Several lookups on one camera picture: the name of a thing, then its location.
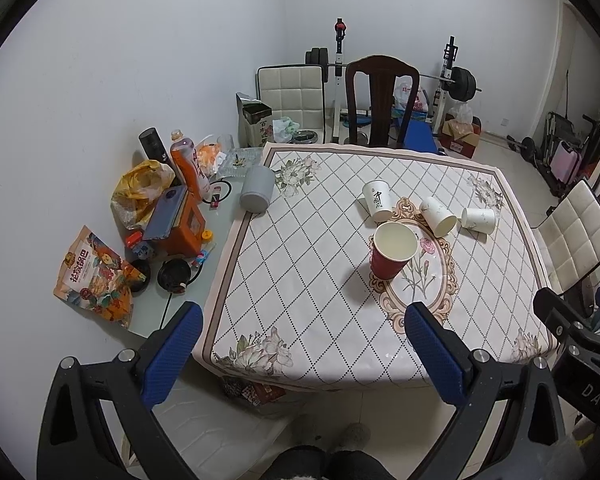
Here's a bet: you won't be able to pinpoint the red cardboard box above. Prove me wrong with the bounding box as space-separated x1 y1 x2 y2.
439 115 482 160

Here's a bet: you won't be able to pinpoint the crumpled white-green plastic bag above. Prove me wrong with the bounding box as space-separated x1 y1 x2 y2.
272 116 301 144

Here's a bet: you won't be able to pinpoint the person's legs in dark trousers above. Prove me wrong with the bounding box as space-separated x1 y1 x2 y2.
269 444 397 480

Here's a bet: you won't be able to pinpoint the white padded chair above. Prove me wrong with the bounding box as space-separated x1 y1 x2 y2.
256 64 327 145
531 178 600 306

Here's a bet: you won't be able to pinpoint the white squat rack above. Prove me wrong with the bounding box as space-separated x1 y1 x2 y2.
325 17 458 143

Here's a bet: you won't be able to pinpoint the orange box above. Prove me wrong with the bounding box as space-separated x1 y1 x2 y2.
152 191 207 257

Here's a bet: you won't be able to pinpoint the black bowl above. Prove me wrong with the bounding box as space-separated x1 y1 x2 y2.
130 259 152 292

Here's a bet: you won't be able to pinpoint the black dumbbell bar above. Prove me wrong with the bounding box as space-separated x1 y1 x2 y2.
506 134 537 163

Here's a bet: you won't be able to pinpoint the black barbell with plates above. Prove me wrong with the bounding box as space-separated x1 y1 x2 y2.
305 47 483 97

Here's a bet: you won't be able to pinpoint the orange printed snack bag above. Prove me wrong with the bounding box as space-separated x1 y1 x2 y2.
53 225 148 330

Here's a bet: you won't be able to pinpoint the black round charger with cable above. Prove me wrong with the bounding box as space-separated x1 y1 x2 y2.
157 258 203 328

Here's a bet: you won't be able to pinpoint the clear bag of oranges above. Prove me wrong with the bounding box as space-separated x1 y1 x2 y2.
194 136 227 178

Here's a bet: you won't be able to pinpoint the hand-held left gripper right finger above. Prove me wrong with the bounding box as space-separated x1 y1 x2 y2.
404 301 567 480

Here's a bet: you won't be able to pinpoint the blue weight bench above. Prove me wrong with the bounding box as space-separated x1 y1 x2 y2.
342 110 440 154

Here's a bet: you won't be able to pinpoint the clear glass tray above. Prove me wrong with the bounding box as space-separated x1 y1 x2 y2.
211 147 266 181

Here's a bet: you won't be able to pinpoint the grey cylinder speaker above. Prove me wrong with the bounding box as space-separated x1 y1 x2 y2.
239 165 276 212

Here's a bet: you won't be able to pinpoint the yellow plastic bag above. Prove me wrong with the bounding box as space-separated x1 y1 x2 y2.
111 160 176 231

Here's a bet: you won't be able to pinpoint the pink suitcase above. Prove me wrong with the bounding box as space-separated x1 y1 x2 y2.
551 140 583 183

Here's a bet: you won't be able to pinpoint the black thermos flask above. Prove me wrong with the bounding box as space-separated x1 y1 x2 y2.
139 127 173 167

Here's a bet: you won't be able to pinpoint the dark tea gift box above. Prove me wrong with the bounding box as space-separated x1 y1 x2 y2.
235 92 275 149

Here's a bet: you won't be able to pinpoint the clear plastic bag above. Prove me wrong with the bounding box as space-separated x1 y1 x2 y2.
447 101 476 126

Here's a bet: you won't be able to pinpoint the blue-grey smartphone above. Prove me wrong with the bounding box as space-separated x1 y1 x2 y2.
143 185 188 242

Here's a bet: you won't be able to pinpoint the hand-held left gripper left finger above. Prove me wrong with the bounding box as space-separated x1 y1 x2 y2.
36 301 204 480

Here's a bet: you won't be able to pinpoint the floral diamond-pattern tablecloth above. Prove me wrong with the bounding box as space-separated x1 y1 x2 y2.
192 142 557 392

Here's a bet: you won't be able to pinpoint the black cable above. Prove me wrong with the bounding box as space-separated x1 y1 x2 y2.
202 176 237 207

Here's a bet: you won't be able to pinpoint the grey fuzzy slipper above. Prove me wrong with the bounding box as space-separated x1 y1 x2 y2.
332 422 372 453

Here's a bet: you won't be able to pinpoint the red-white plastic bag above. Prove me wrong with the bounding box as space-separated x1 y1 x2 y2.
392 75 430 113

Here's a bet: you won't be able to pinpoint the patterned box under table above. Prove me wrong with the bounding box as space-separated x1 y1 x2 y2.
222 375 287 406

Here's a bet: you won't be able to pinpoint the white paper cup floral print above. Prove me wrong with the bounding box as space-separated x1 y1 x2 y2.
419 196 458 236
460 207 497 235

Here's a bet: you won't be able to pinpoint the white paper cup black print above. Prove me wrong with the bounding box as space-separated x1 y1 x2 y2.
362 180 394 226

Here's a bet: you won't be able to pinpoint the black folded cart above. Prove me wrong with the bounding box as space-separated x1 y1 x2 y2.
544 110 600 198

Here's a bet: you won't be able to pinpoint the red paper cup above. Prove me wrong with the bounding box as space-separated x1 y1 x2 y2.
369 221 419 281

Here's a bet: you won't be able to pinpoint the orange drink bottle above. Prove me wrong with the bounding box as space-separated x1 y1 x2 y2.
169 130 211 196

